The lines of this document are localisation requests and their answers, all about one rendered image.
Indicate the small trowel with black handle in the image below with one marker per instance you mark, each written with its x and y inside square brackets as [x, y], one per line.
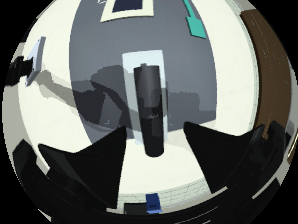
[145, 92]

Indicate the cream tile with dark rectangle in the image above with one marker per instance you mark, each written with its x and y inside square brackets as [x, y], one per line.
[118, 9]

